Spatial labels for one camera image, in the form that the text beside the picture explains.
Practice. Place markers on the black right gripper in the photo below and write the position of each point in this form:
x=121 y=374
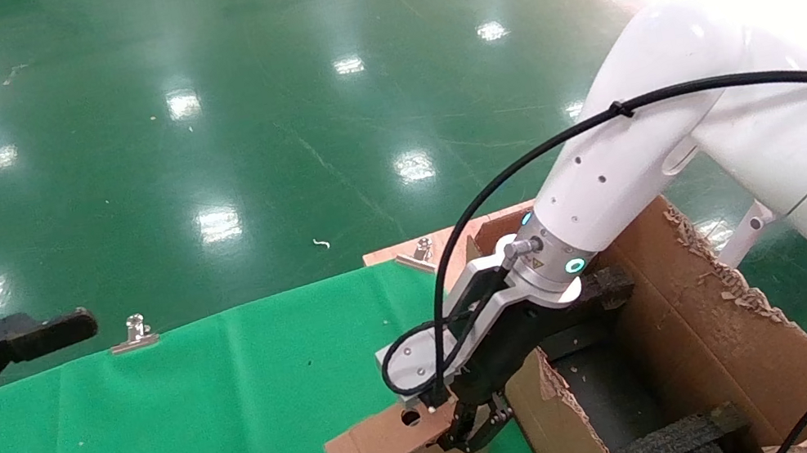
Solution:
x=508 y=349

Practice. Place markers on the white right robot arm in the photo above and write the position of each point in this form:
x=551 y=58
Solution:
x=685 y=127

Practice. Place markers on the black foam carton lining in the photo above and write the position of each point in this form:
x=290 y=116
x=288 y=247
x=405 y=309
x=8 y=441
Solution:
x=616 y=396

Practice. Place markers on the large open cardboard carton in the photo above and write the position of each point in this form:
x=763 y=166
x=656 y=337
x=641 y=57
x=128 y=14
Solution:
x=722 y=336

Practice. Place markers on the silver binder clip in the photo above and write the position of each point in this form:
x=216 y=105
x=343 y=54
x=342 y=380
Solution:
x=134 y=339
x=417 y=259

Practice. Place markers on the green cloth table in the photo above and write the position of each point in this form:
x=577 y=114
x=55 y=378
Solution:
x=223 y=424

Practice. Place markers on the cross-shaped black foam block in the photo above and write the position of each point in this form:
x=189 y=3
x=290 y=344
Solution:
x=613 y=285

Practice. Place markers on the black foam bar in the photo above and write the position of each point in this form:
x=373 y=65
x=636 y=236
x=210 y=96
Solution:
x=682 y=440

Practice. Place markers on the small white floor scrap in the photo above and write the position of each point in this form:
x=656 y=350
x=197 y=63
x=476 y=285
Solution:
x=322 y=243

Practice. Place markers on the white angled table leg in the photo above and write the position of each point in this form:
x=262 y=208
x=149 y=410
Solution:
x=745 y=233

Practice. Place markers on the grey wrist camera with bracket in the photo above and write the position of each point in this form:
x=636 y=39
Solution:
x=410 y=358

